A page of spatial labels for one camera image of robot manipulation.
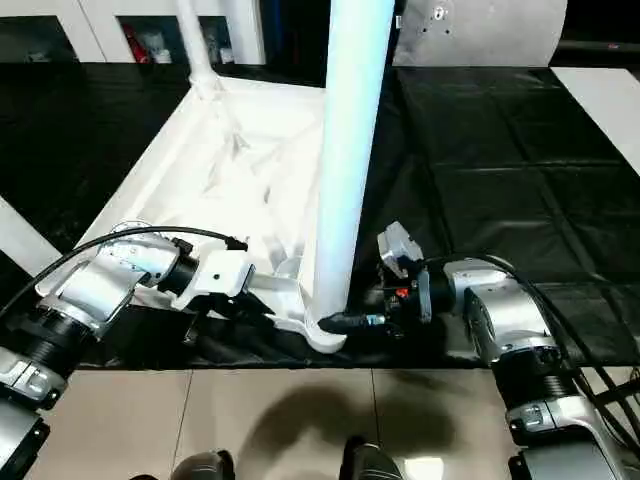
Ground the white sideboard cabinet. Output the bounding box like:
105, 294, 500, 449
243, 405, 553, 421
0, 0, 267, 66

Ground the black cabinet with gold label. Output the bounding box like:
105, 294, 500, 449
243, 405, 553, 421
258, 0, 402, 90

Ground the black work mat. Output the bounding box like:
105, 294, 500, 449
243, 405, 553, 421
0, 59, 640, 371

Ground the white flat board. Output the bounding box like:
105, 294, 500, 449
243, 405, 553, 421
548, 65, 640, 177

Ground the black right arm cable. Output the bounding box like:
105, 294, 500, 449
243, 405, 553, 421
413, 253, 640, 454

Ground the red packet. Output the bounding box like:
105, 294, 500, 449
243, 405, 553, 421
127, 24, 151, 65

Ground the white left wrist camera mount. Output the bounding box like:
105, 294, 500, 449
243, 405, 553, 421
171, 246, 257, 315

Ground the white plastic table top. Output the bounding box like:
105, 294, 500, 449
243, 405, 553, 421
33, 73, 350, 355

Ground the white plastic table leg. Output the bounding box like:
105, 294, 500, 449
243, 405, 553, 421
171, 0, 222, 102
0, 193, 65, 275
311, 0, 397, 327

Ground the grey cushion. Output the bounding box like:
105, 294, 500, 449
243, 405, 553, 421
391, 0, 570, 70

